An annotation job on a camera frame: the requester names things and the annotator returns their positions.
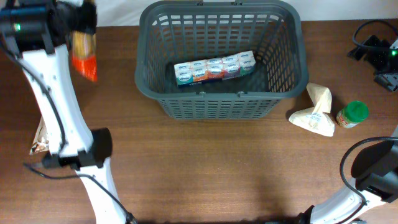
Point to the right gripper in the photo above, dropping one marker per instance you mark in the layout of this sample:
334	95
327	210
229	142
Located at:
388	81

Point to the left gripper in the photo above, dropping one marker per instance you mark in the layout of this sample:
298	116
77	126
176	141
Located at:
90	27

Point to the spaghetti packet with orange ends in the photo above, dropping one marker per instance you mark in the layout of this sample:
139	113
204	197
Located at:
84	55

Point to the green lidded spice jar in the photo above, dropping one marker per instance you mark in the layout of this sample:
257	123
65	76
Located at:
352	114

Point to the beige paper flour bag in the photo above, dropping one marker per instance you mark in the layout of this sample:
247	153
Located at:
316	119

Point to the grey plastic shopping basket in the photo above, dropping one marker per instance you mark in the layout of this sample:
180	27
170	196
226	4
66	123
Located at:
172	32

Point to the brown snack bag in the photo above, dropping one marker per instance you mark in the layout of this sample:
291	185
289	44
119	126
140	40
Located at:
41	141

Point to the white tissue multipack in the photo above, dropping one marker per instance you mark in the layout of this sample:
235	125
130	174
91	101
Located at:
214	69

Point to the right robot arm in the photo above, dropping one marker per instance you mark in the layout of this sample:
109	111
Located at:
373	183

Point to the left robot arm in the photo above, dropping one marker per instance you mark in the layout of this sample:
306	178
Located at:
46	38

